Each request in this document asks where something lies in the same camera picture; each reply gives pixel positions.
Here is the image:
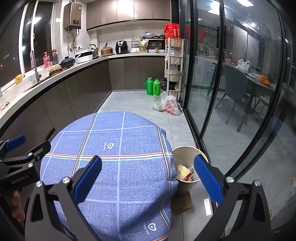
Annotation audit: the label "kitchen counter with cabinets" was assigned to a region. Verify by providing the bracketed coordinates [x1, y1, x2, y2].
[0, 53, 167, 150]

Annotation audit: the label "blue plaid tablecloth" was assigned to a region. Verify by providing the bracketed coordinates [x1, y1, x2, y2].
[40, 111, 180, 241]

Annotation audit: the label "cream storage rack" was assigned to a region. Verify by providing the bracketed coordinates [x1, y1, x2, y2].
[164, 37, 186, 101]

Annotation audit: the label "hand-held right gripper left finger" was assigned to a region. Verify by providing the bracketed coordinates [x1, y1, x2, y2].
[24, 155, 103, 241]

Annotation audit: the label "green thermos flask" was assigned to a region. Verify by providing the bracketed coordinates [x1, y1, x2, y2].
[153, 78, 162, 97]
[146, 77, 154, 96]

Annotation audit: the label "steel faucet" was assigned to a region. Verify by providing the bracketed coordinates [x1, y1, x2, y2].
[30, 50, 42, 83]

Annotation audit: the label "dark dining table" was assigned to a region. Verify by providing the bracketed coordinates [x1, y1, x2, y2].
[207, 62, 283, 133]

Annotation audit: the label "glass sliding door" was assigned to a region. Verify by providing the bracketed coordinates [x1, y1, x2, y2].
[171, 0, 296, 187]

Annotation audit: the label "brown cardboard piece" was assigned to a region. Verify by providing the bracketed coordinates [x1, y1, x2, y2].
[172, 192, 193, 214]

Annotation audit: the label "clear bag with scraps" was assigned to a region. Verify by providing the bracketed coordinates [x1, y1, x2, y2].
[151, 91, 167, 112]

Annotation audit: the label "kitchen window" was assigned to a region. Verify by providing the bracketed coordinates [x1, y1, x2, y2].
[0, 0, 55, 88]

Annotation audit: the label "brown lidded pot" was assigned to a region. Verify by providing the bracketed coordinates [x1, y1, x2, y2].
[100, 43, 114, 57]

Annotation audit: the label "dark blue pot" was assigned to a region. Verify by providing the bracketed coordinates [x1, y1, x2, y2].
[59, 56, 76, 69]

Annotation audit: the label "steel kettle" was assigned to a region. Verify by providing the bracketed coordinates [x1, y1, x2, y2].
[88, 44, 100, 58]

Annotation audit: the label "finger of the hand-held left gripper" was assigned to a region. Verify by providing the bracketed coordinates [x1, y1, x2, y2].
[0, 135, 26, 161]
[24, 140, 52, 166]

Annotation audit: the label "wall water heater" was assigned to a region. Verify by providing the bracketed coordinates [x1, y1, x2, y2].
[63, 1, 83, 31]

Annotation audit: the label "cream waste bin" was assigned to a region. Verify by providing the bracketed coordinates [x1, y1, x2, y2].
[171, 146, 210, 193]

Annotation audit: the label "wooden bowl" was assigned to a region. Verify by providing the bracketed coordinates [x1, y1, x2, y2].
[48, 65, 63, 76]

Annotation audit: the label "black air fryer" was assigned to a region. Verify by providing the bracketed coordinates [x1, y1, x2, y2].
[116, 40, 128, 55]

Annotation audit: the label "black toaster oven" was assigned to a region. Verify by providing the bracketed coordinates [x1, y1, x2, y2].
[147, 39, 166, 53]

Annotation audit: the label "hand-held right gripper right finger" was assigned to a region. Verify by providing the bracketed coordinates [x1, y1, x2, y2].
[194, 154, 272, 241]

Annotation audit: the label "person's left hand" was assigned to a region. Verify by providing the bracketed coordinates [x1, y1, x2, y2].
[9, 191, 26, 222]

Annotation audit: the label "white red plastic bag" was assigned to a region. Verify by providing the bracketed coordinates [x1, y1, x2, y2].
[165, 95, 183, 116]

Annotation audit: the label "upper wall cabinets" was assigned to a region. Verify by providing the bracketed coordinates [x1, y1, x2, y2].
[86, 0, 172, 31]

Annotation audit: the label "white electric cooker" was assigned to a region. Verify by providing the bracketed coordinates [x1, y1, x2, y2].
[74, 49, 93, 64]

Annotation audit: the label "grey dining chair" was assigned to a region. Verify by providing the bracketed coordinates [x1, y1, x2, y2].
[215, 63, 249, 126]

